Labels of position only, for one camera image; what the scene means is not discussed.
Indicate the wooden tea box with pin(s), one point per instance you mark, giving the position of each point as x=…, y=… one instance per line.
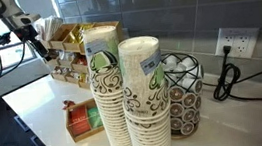
x=78, y=137

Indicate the wooden condiment organizer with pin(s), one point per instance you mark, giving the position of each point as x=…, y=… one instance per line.
x=58, y=42

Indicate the white coffee pod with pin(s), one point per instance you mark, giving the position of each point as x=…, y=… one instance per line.
x=188, y=83
x=187, y=63
x=171, y=62

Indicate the brown lid coffee pod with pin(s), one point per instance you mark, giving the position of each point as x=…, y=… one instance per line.
x=176, y=109
x=176, y=94
x=176, y=123
x=188, y=115
x=187, y=128
x=189, y=99

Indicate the white wrapped stir sticks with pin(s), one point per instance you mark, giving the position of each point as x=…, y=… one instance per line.
x=48, y=27

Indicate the red tea packet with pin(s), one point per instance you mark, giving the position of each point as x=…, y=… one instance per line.
x=79, y=121

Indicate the printed paper cup stack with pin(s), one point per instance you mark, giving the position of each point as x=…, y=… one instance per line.
x=147, y=121
x=108, y=96

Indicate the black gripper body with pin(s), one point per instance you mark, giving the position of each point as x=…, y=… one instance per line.
x=27, y=32

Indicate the green tea packet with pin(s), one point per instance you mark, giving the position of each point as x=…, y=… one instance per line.
x=94, y=117

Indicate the white wall outlet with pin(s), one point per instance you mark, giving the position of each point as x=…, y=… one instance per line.
x=243, y=40

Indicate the red ketchup sachet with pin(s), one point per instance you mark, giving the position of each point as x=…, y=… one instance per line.
x=70, y=102
x=66, y=106

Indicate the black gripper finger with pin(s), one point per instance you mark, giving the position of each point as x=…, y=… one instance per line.
x=40, y=47

